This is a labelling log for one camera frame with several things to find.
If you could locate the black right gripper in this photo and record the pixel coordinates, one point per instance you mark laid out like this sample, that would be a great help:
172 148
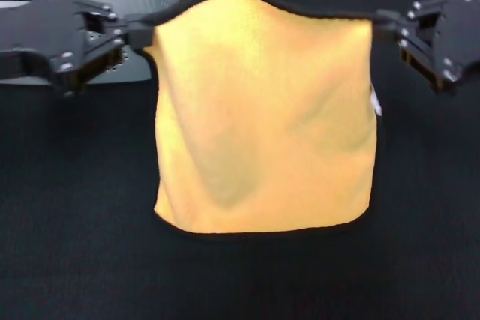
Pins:
461 31

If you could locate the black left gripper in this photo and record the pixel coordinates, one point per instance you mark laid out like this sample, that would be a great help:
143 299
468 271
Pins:
41 27

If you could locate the yellow towel with black edge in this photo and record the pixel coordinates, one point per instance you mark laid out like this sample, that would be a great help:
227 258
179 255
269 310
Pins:
262 110

